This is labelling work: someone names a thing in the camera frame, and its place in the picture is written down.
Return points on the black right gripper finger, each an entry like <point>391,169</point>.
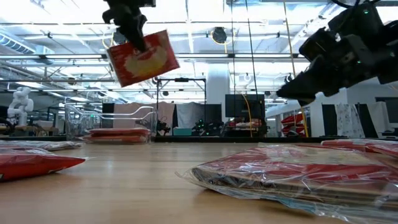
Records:
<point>311,87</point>

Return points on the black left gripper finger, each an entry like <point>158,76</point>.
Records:
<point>136,34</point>

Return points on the dark robot arm on stand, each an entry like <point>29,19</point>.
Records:
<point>163,127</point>

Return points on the black door panel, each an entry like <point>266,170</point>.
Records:
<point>329,119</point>

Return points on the red bin rack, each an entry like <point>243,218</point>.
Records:
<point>292,123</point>

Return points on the white patterned curtain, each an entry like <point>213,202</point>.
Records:
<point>345,119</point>

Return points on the black monitor screen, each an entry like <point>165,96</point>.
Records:
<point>239,105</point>

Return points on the grey cloth panel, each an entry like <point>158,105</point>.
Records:
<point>189,115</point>

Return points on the clear plastic basket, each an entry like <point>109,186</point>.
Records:
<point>77,121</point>

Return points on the teal box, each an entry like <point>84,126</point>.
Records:
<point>182,132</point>

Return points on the black robot with green lights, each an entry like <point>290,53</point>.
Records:
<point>206,126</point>

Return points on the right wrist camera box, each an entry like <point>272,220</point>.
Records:
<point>317,43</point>

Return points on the black wall screen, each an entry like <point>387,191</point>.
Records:
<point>388,109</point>

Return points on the black camera rig frame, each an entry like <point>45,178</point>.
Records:
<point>181,79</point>

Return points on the black aluminium table frame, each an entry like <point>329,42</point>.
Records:
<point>248,139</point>

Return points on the long ceiling light rail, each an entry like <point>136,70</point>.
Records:
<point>217,56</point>

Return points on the grey ceiling air duct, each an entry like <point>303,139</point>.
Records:
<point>18,46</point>

